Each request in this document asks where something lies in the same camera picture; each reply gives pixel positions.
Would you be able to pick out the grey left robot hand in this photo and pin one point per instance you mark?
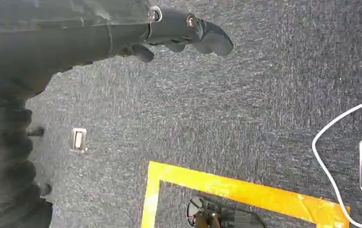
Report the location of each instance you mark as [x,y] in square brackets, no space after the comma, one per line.
[58,37]

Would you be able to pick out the black robot foot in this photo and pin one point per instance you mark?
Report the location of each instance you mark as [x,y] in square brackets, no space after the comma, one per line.
[221,215]

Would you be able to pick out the silver floor socket plate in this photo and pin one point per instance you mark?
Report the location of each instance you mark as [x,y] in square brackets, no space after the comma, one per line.
[78,140]

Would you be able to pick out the ribbed grey left arm sleeve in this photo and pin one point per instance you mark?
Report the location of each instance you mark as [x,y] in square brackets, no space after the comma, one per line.
[1,163]

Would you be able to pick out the yellow floor tape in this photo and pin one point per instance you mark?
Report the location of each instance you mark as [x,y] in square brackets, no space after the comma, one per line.
[231,190]

